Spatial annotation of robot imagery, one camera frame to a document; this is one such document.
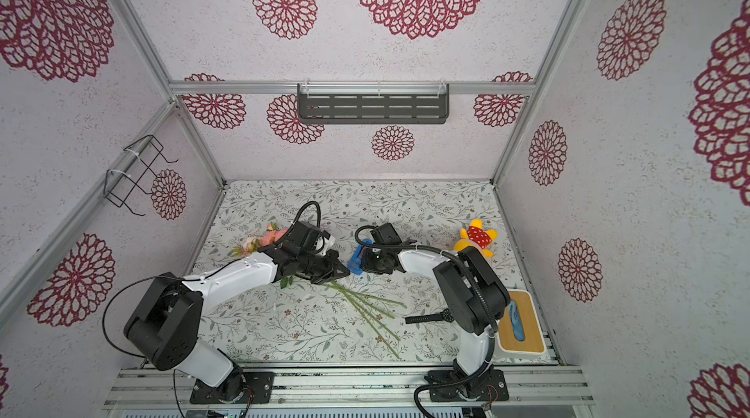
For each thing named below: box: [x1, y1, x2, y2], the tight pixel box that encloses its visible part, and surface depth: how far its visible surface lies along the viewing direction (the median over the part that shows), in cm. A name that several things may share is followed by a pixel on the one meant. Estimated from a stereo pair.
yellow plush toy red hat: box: [453, 218, 499, 258], surface depth 99 cm
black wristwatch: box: [405, 308, 456, 325], surface depth 87 cm
